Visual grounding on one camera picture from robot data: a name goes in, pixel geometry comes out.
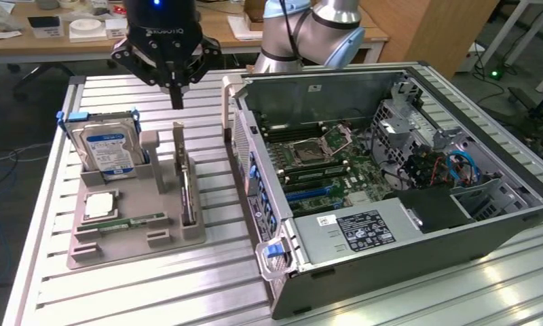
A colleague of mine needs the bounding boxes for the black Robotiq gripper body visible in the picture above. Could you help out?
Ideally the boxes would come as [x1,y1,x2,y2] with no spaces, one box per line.
[125,0,203,88]

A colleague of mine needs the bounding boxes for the graphics card with metal bracket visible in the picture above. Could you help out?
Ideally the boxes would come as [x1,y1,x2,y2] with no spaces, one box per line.
[171,121,199,229]

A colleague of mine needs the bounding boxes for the small white box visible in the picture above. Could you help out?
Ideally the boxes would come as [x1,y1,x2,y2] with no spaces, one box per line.
[103,18,131,40]

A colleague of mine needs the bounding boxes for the stack of white papers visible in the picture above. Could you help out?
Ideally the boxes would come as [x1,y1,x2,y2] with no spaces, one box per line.
[227,15,266,41]

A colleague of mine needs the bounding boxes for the brown cardboard box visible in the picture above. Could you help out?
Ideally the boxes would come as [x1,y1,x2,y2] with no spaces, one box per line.
[243,0,267,22]

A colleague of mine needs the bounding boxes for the white box with black top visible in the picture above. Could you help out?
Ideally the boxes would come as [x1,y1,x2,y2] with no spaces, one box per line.
[26,16,65,39]

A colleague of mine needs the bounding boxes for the black office chair base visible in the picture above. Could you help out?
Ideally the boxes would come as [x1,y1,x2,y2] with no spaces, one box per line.
[6,57,118,101]

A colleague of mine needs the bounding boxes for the wooden desk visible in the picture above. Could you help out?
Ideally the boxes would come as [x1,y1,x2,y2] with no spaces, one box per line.
[0,0,390,74]

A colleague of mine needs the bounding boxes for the hard disk with blue carrier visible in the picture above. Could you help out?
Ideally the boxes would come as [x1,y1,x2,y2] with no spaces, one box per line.
[56,107,149,179]

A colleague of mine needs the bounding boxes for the CPU socket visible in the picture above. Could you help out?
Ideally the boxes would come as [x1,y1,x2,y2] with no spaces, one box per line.
[289,139,330,164]

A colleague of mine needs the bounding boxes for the metal socket cover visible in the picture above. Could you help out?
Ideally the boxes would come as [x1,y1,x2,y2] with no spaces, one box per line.
[321,122,357,159]

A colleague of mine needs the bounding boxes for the RAM stick with white label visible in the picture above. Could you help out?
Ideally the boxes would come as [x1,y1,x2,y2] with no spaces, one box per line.
[282,165,349,181]

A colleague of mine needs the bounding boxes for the silver CPU chip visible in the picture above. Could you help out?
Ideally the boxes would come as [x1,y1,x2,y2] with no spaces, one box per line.
[83,194,118,220]

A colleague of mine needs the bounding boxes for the grey parts rack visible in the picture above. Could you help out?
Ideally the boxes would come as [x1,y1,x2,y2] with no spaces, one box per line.
[66,130,207,271]

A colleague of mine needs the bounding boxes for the metal disk bay cage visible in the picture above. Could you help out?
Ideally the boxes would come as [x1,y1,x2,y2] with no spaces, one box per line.
[370,100,435,160]

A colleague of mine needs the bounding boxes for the blue expansion slot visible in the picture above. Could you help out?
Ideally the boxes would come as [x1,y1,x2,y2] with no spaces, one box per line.
[285,185,334,202]

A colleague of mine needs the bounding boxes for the green RAM stick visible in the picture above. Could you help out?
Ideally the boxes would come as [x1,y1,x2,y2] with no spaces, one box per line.
[81,213,167,230]

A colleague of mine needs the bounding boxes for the green motherboard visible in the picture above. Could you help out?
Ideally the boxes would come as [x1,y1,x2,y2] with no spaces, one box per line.
[255,115,390,218]

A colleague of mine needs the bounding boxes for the wooden cabinet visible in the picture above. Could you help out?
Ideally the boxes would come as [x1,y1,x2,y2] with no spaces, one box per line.
[378,0,502,81]

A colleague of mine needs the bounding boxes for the grey power supply unit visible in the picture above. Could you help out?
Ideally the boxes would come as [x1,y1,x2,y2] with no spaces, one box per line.
[291,198,424,266]

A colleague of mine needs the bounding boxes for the blue case latch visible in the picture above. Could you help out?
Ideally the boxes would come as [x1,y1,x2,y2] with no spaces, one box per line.
[262,242,285,261]

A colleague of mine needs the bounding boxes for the open black PC case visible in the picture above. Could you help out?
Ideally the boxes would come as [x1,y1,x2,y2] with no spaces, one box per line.
[219,66,543,321]

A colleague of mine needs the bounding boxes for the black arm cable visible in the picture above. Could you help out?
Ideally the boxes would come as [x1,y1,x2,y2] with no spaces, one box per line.
[278,0,302,60]

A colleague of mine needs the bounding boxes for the red wire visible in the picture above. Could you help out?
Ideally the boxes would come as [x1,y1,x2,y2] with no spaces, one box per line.
[428,154,458,186]

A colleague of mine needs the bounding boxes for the blue wire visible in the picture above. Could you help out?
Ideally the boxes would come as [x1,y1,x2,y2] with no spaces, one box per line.
[447,149,483,186]

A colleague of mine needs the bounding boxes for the white table frame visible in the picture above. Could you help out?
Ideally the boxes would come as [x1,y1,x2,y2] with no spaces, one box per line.
[479,0,543,92]

